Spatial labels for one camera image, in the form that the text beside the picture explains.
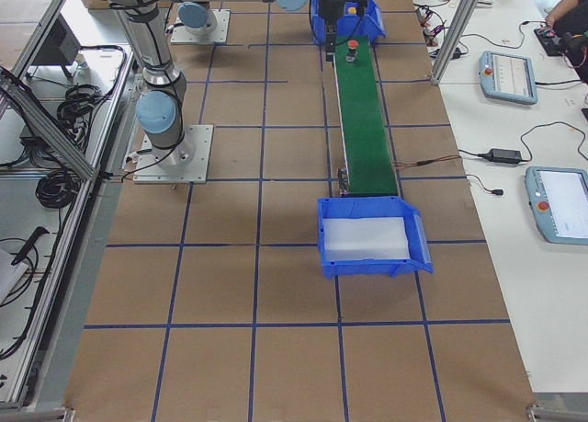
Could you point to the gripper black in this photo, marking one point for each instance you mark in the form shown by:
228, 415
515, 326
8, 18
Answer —
329, 13

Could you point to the red push button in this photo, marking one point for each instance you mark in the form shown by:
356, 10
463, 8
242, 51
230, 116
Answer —
352, 47

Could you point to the left blue plastic bin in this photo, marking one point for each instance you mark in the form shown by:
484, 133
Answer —
366, 22

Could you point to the blue plastic bin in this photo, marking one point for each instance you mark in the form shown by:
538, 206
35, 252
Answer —
373, 207
366, 22

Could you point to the green conveyor belt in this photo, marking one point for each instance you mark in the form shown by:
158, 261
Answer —
368, 169

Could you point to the far teach pendant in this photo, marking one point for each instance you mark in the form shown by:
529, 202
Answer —
507, 77

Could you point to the teach pendant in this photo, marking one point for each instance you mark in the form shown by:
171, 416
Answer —
558, 201
507, 77

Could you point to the right blue plastic bin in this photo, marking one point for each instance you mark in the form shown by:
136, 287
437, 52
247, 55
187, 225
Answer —
373, 207

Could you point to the white foam in right bin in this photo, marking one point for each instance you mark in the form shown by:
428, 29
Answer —
365, 238

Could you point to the black power adapter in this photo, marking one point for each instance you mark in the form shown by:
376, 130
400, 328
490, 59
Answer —
502, 156

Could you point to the near teach pendant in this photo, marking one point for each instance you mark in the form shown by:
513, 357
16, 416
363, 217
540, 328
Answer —
558, 201

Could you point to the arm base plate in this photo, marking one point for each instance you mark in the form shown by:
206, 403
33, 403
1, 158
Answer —
187, 163
214, 30

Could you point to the aluminium frame post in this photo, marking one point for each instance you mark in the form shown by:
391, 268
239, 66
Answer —
458, 24

